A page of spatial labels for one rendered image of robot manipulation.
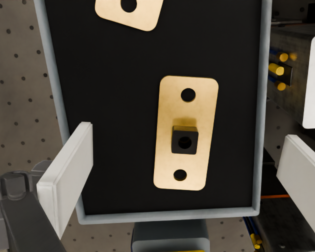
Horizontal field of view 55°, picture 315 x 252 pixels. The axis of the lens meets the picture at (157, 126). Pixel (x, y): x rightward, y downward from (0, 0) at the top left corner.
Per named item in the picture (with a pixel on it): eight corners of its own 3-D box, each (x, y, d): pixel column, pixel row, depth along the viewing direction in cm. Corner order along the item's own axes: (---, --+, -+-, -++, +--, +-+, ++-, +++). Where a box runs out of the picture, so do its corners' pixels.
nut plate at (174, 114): (203, 188, 23) (205, 198, 22) (153, 185, 23) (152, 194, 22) (218, 78, 20) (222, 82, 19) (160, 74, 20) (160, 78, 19)
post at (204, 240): (183, 129, 71) (213, 297, 30) (150, 131, 71) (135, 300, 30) (181, 97, 68) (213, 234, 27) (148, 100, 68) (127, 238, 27)
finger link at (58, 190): (58, 245, 13) (41, 244, 13) (93, 165, 19) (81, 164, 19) (54, 184, 12) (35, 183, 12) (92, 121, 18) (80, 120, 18)
